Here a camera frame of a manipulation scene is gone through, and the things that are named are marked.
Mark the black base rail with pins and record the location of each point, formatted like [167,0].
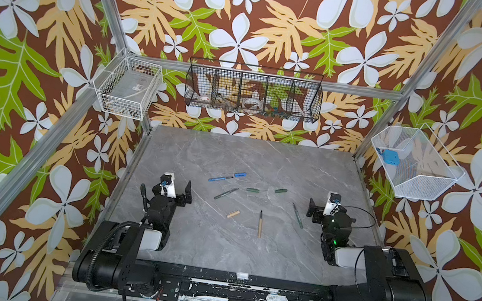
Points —
[171,282]

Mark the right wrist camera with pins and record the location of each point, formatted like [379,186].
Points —
[333,204]

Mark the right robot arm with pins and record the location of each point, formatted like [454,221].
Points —
[379,273]

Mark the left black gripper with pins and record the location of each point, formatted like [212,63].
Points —
[164,200]

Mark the dark green pen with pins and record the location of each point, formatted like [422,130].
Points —
[227,193]

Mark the blue pen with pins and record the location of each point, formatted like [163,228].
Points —
[222,178]

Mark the light green pen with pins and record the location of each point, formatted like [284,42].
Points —
[297,216]

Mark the blue object in basket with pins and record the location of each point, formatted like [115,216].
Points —
[390,157]

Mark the blue pen cap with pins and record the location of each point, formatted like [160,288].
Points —
[240,175]

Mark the beige pen cap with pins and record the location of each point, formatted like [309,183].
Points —
[233,214]

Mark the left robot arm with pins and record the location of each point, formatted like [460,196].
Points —
[109,261]

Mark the white mesh basket right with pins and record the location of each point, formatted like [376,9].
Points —
[427,168]

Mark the beige pen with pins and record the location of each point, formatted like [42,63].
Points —
[260,224]

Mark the black wire basket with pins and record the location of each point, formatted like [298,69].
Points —
[250,89]

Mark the white wire basket left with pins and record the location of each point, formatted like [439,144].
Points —
[127,86]

